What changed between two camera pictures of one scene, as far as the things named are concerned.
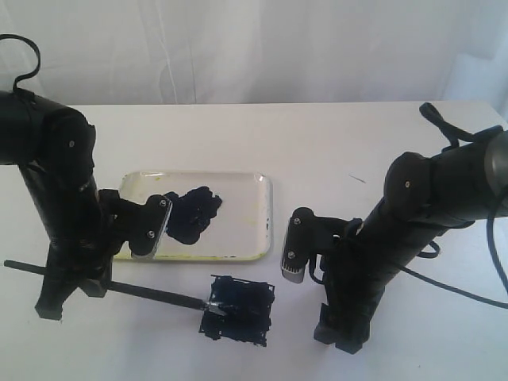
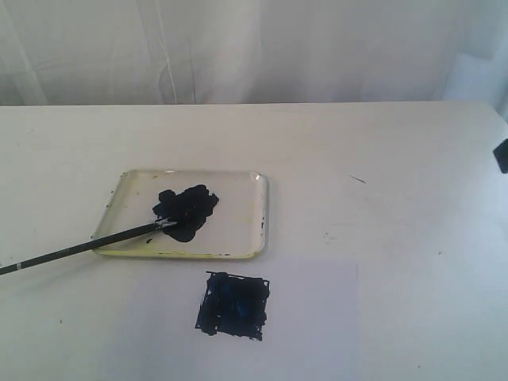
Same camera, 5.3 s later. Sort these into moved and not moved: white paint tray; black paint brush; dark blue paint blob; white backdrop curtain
Moved: black paint brush
Not moved: white paint tray; white backdrop curtain; dark blue paint blob
